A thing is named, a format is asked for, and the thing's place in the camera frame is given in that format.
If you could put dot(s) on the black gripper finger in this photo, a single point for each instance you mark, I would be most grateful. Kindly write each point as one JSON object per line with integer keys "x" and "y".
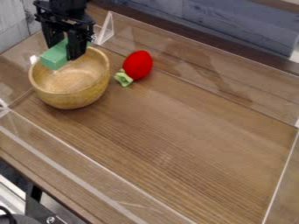
{"x": 79, "y": 37}
{"x": 54, "y": 32}

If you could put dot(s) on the brown wooden bowl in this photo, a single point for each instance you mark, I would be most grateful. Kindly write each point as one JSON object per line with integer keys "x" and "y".
{"x": 78, "y": 84}

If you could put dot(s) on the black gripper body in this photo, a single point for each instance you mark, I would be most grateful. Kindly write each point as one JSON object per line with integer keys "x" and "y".
{"x": 67, "y": 11}

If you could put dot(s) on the green rectangular block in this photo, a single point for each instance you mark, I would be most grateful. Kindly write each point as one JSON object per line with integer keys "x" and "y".
{"x": 61, "y": 54}

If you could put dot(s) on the clear acrylic front wall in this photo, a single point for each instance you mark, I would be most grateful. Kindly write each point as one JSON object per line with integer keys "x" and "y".
{"x": 87, "y": 187}

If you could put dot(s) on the black metal clamp bracket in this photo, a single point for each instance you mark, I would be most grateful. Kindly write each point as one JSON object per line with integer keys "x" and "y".
{"x": 37, "y": 210}

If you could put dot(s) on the red toy strawberry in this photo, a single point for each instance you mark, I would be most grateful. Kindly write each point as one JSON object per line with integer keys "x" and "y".
{"x": 137, "y": 67}

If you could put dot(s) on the clear acrylic corner bracket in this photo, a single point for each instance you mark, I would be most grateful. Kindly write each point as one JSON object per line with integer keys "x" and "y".
{"x": 105, "y": 31}

